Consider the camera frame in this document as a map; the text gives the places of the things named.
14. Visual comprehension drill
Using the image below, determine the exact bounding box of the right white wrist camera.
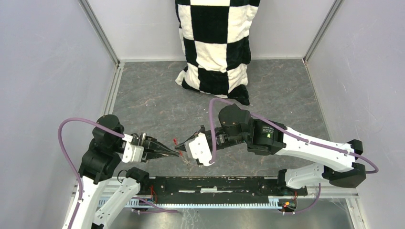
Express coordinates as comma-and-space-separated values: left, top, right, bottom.
186, 133, 213, 167

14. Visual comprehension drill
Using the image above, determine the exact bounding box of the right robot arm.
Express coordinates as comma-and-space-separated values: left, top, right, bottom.
176, 104, 366, 195

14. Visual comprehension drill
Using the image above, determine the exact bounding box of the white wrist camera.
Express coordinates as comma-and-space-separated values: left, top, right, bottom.
186, 133, 213, 167
122, 134, 144, 163

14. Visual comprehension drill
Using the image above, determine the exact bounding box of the red key tag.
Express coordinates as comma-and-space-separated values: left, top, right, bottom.
172, 138, 184, 157

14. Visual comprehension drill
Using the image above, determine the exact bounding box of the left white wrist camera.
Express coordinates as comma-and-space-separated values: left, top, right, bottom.
122, 134, 144, 163

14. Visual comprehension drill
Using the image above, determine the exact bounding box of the white slotted cable duct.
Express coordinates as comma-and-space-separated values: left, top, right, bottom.
97, 197, 282, 210

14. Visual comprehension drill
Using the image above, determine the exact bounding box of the black white checkered pillow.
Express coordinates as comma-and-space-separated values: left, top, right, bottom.
174, 0, 260, 105

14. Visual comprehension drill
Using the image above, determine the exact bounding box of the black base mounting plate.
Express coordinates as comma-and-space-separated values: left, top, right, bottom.
138, 177, 308, 204

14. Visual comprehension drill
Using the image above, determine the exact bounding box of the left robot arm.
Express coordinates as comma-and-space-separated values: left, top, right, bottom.
58, 114, 180, 229

